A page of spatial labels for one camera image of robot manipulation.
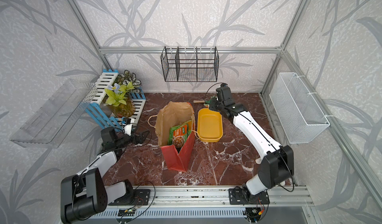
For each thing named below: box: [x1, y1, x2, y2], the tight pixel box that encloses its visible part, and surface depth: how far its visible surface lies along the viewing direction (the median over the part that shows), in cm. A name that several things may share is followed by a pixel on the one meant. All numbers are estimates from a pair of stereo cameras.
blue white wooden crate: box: [85, 69, 147, 132], surface depth 91 cm
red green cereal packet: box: [167, 119, 192, 148], surface depth 89 cm
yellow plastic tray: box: [196, 108, 223, 143], surface depth 101 cm
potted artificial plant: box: [103, 69, 143, 118], surface depth 91 cm
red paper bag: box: [147, 101, 201, 173], surface depth 84 cm
